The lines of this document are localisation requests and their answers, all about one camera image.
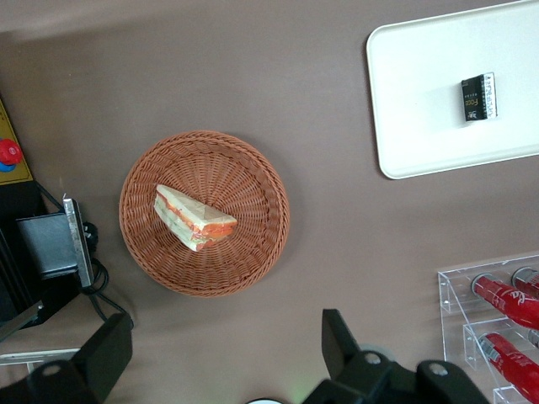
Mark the black box with metal bracket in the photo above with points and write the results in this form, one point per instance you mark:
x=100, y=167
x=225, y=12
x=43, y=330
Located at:
x=46, y=244

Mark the yellow emergency stop box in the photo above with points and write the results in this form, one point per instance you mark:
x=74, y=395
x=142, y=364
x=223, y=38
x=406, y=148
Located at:
x=10, y=122

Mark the round brown wicker basket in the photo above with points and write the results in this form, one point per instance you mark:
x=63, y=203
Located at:
x=248, y=181

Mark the red emergency stop button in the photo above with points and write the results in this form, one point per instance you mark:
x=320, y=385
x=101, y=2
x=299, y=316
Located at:
x=8, y=151

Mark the white plastic tray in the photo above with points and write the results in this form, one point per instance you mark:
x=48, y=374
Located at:
x=421, y=105

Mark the aluminium profile bar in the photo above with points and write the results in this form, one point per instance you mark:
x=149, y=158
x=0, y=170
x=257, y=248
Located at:
x=38, y=355

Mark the triangle sandwich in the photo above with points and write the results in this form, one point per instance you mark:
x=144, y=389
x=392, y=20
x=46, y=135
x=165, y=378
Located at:
x=193, y=216

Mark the black snack pack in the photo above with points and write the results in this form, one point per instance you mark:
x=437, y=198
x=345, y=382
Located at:
x=473, y=99

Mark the clear acrylic bottle rack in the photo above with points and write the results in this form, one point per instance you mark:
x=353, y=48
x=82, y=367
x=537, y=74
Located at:
x=452, y=294

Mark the red cola bottle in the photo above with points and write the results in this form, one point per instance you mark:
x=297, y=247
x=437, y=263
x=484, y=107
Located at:
x=528, y=280

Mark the red soda can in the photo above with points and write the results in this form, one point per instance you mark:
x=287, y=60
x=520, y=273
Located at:
x=511, y=366
x=501, y=296

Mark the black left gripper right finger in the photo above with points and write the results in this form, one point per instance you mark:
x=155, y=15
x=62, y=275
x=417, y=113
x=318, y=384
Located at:
x=362, y=374

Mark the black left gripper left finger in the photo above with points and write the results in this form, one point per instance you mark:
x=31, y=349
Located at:
x=101, y=357

